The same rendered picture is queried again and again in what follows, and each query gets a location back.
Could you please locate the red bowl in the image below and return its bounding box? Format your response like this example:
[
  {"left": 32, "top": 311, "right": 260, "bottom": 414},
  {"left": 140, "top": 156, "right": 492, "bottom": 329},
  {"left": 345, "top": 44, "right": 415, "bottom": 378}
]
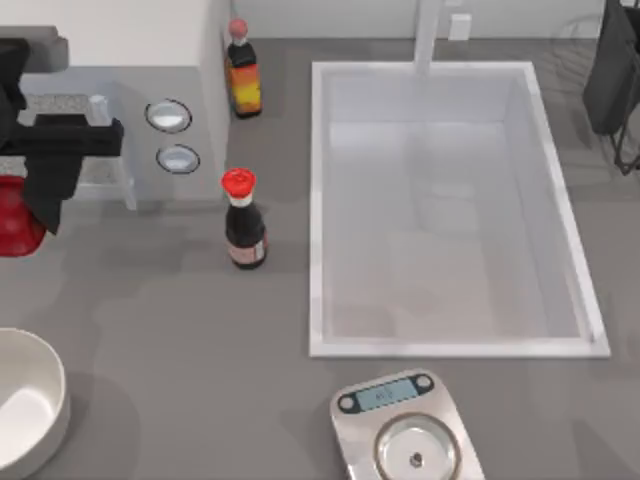
[{"left": 0, "top": 174, "right": 47, "bottom": 259}]

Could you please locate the grey rounded box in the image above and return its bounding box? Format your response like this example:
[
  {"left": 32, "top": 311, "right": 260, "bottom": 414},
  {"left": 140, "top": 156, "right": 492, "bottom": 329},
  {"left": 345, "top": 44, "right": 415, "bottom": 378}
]
[{"left": 0, "top": 26, "right": 69, "bottom": 74}]

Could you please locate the large round microwave knob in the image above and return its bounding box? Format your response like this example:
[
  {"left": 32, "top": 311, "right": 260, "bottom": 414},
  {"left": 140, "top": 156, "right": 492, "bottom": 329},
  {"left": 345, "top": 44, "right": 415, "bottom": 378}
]
[{"left": 144, "top": 98, "right": 194, "bottom": 134}]

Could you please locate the small round microwave knob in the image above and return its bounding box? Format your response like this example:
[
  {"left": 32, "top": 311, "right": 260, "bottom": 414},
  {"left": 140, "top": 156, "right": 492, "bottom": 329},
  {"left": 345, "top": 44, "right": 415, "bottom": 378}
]
[{"left": 155, "top": 143, "right": 202, "bottom": 175}]

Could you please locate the red-capped soy sauce bottle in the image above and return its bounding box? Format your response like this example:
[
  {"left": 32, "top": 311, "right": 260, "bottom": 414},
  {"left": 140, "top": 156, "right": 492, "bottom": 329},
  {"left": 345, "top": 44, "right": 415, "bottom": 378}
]
[{"left": 220, "top": 168, "right": 268, "bottom": 271}]

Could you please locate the dark bottle with orange label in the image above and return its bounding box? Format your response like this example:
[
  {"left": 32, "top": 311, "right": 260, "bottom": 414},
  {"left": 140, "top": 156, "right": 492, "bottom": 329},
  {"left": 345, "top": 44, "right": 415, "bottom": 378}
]
[{"left": 224, "top": 18, "right": 264, "bottom": 120}]

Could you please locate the white bowl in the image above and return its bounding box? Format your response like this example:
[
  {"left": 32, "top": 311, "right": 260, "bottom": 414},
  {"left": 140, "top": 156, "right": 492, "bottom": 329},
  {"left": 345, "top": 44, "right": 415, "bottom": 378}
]
[{"left": 0, "top": 326, "right": 72, "bottom": 480}]

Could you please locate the tall white tap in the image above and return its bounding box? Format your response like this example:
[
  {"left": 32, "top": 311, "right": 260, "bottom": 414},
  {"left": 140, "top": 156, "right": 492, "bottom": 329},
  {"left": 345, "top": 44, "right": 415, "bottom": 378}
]
[{"left": 413, "top": 0, "right": 442, "bottom": 77}]

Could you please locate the white sink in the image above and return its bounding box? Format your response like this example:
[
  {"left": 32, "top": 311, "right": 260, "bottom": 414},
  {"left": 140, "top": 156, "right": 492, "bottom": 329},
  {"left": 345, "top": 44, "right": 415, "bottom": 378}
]
[{"left": 307, "top": 60, "right": 613, "bottom": 361}]

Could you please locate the silver kitchen scale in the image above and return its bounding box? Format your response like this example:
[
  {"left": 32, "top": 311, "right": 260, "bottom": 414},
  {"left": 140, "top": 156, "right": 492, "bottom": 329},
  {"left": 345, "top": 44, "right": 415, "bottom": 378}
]
[{"left": 328, "top": 368, "right": 487, "bottom": 480}]

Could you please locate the white microwave door handle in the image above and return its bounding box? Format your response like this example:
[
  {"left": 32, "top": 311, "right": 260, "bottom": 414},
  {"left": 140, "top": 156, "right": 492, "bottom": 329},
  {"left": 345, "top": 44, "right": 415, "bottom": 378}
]
[{"left": 88, "top": 93, "right": 138, "bottom": 211}]

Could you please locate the white wall socket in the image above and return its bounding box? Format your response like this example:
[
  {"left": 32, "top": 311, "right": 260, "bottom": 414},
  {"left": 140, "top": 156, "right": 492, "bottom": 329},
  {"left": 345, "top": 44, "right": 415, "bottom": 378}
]
[{"left": 448, "top": 13, "right": 473, "bottom": 43}]

